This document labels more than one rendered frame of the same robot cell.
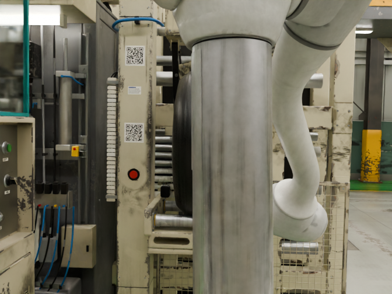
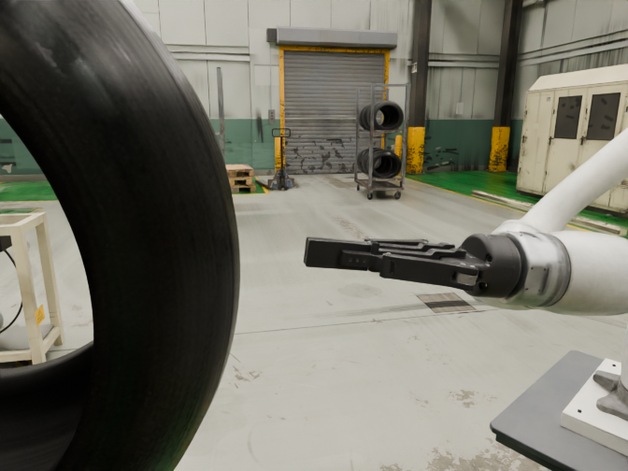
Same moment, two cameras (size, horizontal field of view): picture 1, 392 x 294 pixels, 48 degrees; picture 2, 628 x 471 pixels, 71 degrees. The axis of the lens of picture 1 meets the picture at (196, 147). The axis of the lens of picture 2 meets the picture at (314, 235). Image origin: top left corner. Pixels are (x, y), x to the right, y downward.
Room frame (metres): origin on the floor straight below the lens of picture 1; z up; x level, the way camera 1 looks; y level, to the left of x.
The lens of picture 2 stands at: (1.48, 0.35, 1.28)
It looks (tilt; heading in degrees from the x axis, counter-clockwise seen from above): 14 degrees down; 255
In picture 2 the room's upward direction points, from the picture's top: straight up
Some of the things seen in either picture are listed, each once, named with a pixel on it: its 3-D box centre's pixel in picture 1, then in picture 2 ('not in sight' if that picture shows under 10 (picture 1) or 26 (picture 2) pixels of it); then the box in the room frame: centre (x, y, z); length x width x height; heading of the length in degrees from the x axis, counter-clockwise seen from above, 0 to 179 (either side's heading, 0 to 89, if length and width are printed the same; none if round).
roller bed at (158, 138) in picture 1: (159, 165); not in sight; (2.13, 0.18, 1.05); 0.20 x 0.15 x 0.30; 87
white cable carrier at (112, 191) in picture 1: (114, 139); not in sight; (1.71, 0.32, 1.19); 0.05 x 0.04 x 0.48; 177
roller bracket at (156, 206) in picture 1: (156, 212); not in sight; (1.75, 0.15, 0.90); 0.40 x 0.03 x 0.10; 177
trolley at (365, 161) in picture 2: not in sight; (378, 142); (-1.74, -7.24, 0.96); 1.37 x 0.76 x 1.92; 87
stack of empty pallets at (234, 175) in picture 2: not in sight; (232, 178); (0.79, -8.77, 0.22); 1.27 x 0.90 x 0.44; 87
